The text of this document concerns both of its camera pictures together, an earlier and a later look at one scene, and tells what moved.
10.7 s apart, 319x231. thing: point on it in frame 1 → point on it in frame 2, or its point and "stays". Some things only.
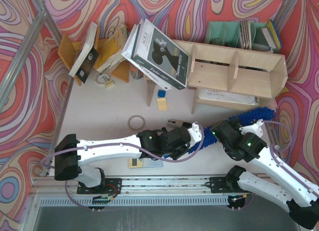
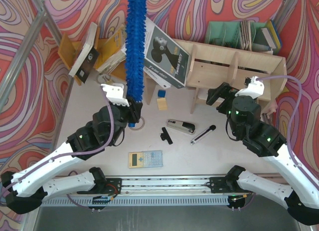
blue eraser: (161, 93) stays
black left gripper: (182, 140) → (135, 111)
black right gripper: (222, 129) → (222, 96)
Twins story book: (155, 51) stays
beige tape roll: (136, 115) stays
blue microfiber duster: (209, 137) → (135, 28)
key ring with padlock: (105, 79) stays
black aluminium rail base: (227, 184) stays
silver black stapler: (172, 123) stays
